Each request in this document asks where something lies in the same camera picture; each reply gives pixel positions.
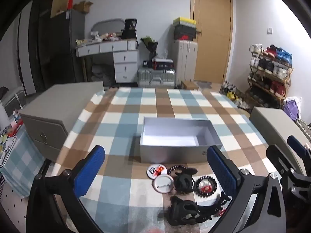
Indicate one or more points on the small black box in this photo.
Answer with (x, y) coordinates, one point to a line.
(145, 64)

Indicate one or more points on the wooden door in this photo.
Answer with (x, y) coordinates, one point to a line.
(211, 29)

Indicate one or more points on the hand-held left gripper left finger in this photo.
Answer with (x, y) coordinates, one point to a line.
(89, 172)

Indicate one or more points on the small black hair claw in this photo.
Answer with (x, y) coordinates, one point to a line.
(185, 182)

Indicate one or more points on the small red round badge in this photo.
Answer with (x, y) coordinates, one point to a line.
(206, 188)

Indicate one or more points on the black shoe box red mark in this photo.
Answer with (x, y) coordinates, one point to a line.
(185, 37)

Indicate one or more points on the plain white round badge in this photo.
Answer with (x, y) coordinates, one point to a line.
(163, 185)

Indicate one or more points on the purple bag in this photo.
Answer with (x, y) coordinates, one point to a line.
(292, 108)

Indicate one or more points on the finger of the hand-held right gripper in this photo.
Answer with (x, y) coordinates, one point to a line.
(297, 146)
(277, 155)

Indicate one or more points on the grey cardboard box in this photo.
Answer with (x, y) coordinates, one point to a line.
(170, 154)

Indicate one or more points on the beige upright suitcase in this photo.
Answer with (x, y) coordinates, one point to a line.
(185, 60)

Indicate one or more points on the brown cardboard box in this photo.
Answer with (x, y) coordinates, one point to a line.
(189, 85)

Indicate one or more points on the dark wardrobe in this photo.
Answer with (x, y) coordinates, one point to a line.
(48, 53)

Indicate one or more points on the white pegboard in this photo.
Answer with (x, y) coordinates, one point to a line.
(13, 208)

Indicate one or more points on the white desk with drawers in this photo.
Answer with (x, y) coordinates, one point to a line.
(121, 60)

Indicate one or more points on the clutter of desk items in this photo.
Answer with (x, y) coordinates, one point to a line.
(102, 37)

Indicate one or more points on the rows of shoes on rack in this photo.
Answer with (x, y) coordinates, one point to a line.
(269, 64)

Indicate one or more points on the dark green shoe box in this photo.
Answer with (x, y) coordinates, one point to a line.
(184, 30)

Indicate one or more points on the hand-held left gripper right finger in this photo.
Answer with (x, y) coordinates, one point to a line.
(222, 172)

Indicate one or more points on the silver suitcase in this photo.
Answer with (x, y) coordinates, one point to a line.
(155, 77)

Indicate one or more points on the black wrapped bouquet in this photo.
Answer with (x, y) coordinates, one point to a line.
(150, 45)

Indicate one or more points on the black paper bag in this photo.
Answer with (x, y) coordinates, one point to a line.
(130, 29)

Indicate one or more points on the open small cardboard box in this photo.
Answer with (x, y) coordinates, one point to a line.
(83, 6)

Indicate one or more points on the grey cloth pile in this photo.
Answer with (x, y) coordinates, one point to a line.
(99, 74)

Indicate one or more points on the beige nightstand with drawers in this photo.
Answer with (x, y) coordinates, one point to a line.
(60, 102)

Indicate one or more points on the plain beige nightstand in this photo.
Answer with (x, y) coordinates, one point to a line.
(269, 123)

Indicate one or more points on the black and red long box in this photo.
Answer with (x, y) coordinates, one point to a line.
(164, 65)

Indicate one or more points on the wooden shoe rack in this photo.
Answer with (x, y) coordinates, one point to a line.
(286, 89)

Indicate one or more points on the yellow lid shoe box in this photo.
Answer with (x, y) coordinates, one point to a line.
(184, 21)

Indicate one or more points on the arched mirror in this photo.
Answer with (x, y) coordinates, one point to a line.
(107, 26)

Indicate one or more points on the pile of shoes on floor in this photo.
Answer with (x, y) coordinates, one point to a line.
(233, 93)

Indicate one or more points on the checked blanket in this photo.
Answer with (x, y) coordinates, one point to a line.
(116, 131)

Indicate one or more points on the round badge with red print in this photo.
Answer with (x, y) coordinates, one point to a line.
(155, 171)

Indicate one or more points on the white light switch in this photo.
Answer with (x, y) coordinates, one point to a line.
(269, 30)

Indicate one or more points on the metal mesh rack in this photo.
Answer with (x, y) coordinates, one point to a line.
(305, 128)

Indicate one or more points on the checked bedding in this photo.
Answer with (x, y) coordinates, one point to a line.
(17, 160)

